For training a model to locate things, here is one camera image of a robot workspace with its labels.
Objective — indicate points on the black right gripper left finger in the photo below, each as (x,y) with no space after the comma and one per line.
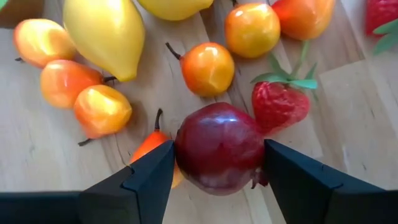
(140,193)

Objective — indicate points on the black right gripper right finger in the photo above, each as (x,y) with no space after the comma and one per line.
(311,193)

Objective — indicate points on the small orange toy pear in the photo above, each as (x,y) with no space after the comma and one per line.
(40,42)
(303,17)
(102,110)
(208,70)
(66,82)
(252,29)
(150,144)

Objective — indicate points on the dark red pomegranate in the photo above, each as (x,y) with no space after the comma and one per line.
(217,146)

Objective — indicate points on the yellow toy lemon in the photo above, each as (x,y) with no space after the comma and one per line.
(105,34)
(174,7)

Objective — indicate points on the red toy strawberry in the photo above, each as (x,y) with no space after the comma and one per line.
(280,107)
(381,14)

